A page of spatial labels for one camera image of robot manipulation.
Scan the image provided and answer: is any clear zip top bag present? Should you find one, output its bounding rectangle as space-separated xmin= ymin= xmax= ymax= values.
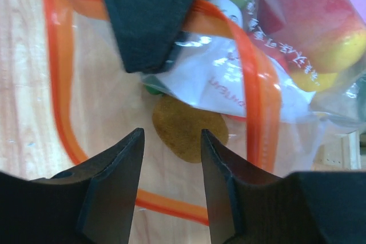
xmin=44 ymin=0 xmax=365 ymax=223

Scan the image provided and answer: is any yellow fake lemon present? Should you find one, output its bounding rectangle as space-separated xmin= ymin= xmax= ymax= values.
xmin=290 ymin=71 xmax=338 ymax=92

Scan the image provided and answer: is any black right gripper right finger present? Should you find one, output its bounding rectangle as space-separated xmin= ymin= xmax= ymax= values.
xmin=201 ymin=130 xmax=365 ymax=243

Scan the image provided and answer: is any wooden clothes rack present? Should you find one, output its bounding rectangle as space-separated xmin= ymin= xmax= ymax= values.
xmin=312 ymin=130 xmax=365 ymax=171

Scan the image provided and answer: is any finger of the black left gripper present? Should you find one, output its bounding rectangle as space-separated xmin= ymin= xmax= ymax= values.
xmin=104 ymin=0 xmax=194 ymax=73

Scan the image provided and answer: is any orange fake fruit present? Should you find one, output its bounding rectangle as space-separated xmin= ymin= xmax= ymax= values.
xmin=152 ymin=95 xmax=229 ymax=163

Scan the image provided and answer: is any red yellow fake mango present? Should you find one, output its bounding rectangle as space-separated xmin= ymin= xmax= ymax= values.
xmin=265 ymin=0 xmax=365 ymax=73

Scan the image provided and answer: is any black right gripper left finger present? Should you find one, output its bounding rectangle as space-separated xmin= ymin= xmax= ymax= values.
xmin=1 ymin=128 xmax=145 ymax=243

